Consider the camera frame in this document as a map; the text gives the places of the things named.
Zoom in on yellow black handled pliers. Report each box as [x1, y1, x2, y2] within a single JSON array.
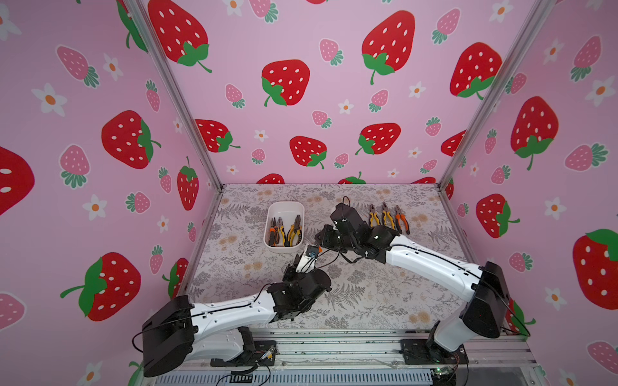
[[381, 202, 397, 229]]

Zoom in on small orange black pliers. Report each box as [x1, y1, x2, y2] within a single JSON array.
[[284, 215, 302, 247]]

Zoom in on orange handled pliers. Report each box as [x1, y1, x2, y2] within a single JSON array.
[[394, 205, 410, 235]]

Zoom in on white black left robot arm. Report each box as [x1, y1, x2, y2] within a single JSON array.
[[142, 270, 332, 378]]

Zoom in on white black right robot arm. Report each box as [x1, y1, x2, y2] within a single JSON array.
[[315, 225, 510, 355]]

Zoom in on orange black pliers in box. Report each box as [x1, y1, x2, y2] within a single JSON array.
[[267, 217, 286, 247]]

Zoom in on floral patterned table mat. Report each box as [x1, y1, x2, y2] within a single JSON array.
[[188, 184, 466, 331]]

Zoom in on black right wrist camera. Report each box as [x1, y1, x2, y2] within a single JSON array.
[[330, 203, 370, 235]]

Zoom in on aluminium rail frame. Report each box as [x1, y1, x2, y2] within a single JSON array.
[[129, 328, 549, 385]]

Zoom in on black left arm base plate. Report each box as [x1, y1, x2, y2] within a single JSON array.
[[210, 340, 277, 368]]

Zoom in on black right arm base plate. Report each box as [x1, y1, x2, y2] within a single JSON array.
[[400, 339, 469, 366]]

